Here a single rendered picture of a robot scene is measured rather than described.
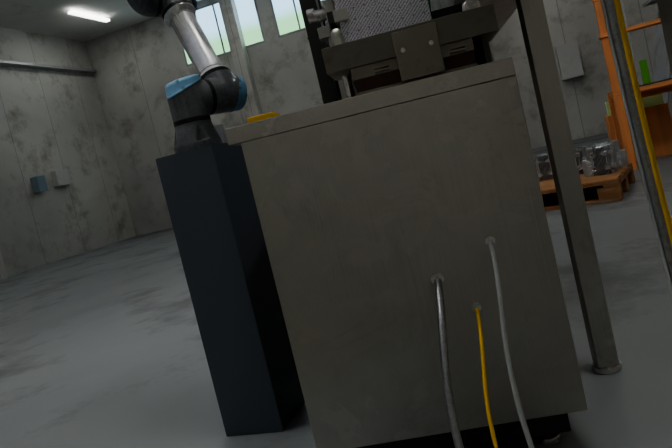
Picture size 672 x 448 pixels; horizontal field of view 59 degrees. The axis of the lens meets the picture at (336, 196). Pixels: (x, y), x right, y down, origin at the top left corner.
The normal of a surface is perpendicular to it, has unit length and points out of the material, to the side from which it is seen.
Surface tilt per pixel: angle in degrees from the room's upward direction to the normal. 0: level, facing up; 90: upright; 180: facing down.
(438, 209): 90
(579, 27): 90
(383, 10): 90
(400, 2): 90
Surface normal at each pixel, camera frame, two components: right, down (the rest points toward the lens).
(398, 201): -0.13, 0.10
